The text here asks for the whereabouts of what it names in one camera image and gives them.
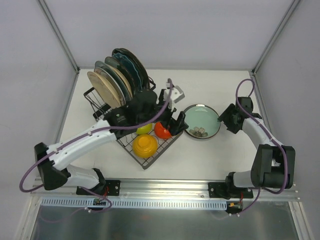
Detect aluminium frame post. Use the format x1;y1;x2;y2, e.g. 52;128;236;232
36;0;80;73
251;0;302;76

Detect black wire dish rack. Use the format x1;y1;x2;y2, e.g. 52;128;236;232
83;87;183;170

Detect grey deer plate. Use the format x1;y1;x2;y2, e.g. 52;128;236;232
120;48;150;89

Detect orange bowl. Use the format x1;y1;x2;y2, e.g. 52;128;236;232
154;122;172;140

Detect yellow ribbed bowl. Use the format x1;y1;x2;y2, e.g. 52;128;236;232
132;134;158;158

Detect white slotted cable duct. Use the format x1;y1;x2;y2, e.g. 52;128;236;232
41;197;227;211

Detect grey blue plate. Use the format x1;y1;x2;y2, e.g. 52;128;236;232
94;60;133;105

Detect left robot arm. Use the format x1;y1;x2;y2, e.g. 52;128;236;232
34;87;188;195

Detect green bowl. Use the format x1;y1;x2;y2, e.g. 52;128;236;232
136;123;153;135

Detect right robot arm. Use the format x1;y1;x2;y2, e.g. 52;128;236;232
208;97;296;200

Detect black striped cream plate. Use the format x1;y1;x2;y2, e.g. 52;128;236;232
112;48;150;92

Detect aluminium mounting rail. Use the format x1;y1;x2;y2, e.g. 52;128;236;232
31;178;302;202

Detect dark blue speckled plate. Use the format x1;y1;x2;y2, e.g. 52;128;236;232
104;56;137;96

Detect right aluminium frame post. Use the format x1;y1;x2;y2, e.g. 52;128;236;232
251;0;302;76

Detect cream bird plate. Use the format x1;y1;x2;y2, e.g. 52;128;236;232
94;66;132;106
87;71;121;109

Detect left aluminium frame post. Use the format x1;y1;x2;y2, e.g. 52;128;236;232
36;0;80;73

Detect mint green flower plate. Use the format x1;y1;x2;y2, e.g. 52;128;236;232
183;104;221;140

